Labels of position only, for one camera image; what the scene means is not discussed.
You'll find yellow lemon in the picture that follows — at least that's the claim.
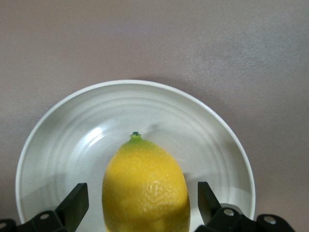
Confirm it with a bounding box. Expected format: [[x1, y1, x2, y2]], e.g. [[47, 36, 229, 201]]
[[101, 131, 191, 232]]

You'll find off-white ribbed plate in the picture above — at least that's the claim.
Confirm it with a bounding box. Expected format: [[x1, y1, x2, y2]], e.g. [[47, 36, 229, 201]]
[[15, 79, 256, 232]]

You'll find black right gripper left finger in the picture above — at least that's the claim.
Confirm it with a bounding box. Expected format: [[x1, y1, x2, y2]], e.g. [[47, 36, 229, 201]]
[[0, 183, 89, 232]]

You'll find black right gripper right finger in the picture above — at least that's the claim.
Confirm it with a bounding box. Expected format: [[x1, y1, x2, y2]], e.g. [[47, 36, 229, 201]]
[[194, 181, 294, 232]]

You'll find brown table cover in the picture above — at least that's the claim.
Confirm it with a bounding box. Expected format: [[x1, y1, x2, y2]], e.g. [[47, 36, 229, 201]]
[[0, 0, 309, 232]]

